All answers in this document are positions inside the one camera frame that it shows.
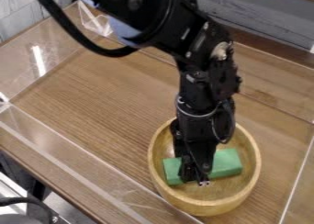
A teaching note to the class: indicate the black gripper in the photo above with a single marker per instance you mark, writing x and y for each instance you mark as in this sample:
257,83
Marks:
198,131

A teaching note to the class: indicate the green rectangular block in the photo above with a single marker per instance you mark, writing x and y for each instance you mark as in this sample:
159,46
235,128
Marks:
227,165

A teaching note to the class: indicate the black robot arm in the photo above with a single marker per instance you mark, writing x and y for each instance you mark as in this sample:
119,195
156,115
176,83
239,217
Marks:
176,28

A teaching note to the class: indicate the brown wooden bowl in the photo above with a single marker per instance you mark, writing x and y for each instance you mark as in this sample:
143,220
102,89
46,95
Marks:
226,193

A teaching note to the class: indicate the clear acrylic tray wall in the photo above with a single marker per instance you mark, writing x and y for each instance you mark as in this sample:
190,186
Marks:
102,192

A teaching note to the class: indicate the clear acrylic corner bracket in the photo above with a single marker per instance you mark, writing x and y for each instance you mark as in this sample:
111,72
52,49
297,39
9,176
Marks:
94,23

